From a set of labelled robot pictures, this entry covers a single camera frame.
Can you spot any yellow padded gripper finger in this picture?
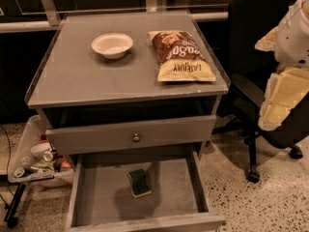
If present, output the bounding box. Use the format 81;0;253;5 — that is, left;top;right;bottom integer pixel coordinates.
255;27;277;52
258;68;309;131

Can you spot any black office chair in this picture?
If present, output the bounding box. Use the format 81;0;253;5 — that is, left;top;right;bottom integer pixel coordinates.
217;0;309;183

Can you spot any metal can in bin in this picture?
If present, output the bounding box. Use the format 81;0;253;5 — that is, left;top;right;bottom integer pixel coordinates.
14;167;26;178

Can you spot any silver railing bar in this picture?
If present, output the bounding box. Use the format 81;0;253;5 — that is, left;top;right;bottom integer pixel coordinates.
0;0;227;34

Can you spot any black stand with wheel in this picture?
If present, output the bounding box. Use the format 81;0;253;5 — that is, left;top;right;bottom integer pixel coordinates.
4;184;26;228

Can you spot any brown yellow chip bag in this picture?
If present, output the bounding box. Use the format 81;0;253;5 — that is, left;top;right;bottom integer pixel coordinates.
148;30;216;82

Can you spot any clear plastic bin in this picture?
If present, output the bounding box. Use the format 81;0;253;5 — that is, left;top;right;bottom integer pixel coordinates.
8;115;74;189

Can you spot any round metal drawer knob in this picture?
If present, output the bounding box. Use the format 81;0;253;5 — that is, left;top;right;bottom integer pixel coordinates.
132;133;140;142

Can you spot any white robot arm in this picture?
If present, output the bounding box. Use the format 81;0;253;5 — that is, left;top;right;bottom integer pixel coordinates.
255;0;309;131

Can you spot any grey drawer cabinet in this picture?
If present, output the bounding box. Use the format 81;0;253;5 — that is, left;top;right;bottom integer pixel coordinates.
24;10;232;232

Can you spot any grey open middle drawer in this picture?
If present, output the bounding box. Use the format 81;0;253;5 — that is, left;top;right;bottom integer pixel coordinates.
66;145;225;232

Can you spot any white cup in bin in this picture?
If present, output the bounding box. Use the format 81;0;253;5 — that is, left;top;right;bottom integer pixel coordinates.
30;142;51;158

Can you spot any grey top drawer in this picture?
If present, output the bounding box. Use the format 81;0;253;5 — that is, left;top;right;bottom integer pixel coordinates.
46;115;216;155

